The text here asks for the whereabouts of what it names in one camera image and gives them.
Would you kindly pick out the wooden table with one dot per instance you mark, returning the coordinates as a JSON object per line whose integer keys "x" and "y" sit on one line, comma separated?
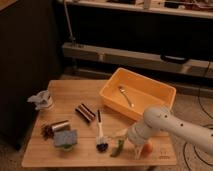
{"x": 67, "y": 95}

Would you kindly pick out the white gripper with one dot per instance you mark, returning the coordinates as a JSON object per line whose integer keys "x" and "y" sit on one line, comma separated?
{"x": 138, "y": 134}

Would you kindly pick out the brown striped block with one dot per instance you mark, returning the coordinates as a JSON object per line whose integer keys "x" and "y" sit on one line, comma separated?
{"x": 85, "y": 113}

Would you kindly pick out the orange fruit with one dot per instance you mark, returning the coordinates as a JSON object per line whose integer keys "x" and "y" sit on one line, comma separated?
{"x": 147, "y": 148}

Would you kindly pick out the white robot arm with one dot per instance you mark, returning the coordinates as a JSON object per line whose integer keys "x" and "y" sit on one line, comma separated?
{"x": 160, "y": 118}

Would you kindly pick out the metal cup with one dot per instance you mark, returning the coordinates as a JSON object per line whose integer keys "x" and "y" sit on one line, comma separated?
{"x": 60, "y": 125}

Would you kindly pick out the green chili pepper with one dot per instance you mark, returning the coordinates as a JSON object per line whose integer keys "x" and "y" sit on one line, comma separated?
{"x": 118, "y": 149}

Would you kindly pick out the dark grape bunch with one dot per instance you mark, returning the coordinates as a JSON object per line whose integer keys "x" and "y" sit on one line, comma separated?
{"x": 46, "y": 132}

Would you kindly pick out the grey shelf rail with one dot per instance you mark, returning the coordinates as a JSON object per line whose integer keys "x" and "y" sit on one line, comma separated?
{"x": 136, "y": 59}

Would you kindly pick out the yellow plastic tray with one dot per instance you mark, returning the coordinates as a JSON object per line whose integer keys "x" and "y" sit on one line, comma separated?
{"x": 141, "y": 90}

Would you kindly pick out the green cup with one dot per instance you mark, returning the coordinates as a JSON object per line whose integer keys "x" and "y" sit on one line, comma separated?
{"x": 66, "y": 147}

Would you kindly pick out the blue sponge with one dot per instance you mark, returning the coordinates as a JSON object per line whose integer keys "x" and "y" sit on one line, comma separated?
{"x": 67, "y": 137}

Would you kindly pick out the dish brush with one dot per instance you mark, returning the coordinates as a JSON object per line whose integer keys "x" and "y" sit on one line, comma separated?
{"x": 101, "y": 140}

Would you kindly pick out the metal spoon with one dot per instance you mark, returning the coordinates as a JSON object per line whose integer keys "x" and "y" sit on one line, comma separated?
{"x": 123, "y": 92}

